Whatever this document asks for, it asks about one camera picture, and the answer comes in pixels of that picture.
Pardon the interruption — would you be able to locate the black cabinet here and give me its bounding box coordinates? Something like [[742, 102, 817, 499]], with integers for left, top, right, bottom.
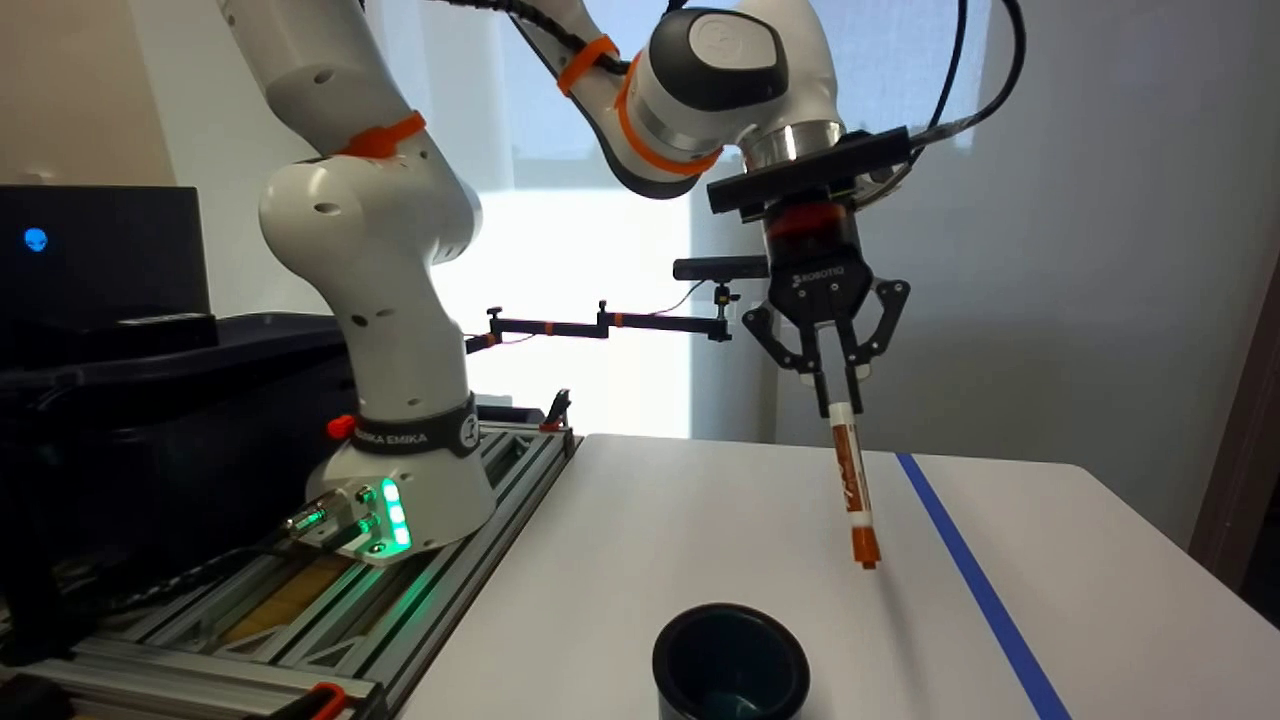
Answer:
[[0, 310, 364, 670]]

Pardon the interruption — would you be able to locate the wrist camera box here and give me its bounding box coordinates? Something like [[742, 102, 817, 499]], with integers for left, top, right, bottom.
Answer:
[[705, 129, 925, 218]]

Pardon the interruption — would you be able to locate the orange white marker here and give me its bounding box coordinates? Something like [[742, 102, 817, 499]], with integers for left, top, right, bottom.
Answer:
[[823, 396, 888, 570]]

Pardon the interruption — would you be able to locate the long blue tape strip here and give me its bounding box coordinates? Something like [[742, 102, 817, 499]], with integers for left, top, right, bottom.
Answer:
[[891, 447, 1075, 720]]

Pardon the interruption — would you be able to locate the dark teal cup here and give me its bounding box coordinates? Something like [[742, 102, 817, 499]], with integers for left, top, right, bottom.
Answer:
[[648, 599, 817, 720]]

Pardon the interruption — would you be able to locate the black boom with orange clamps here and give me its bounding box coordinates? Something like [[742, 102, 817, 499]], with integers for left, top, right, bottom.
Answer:
[[458, 295, 740, 357]]

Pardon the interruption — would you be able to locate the black camera cable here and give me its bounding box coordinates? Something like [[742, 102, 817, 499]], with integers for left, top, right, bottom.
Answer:
[[852, 0, 1032, 205]]

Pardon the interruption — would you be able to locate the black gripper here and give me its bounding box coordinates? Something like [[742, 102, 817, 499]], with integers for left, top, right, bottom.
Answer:
[[740, 195, 917, 414]]

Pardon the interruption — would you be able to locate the black bar camera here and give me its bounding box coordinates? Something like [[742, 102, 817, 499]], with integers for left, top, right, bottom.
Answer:
[[673, 252, 775, 289]]

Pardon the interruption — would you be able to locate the aluminium rail frame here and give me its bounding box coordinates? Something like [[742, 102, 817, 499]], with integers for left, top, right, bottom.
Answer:
[[0, 391, 584, 720]]

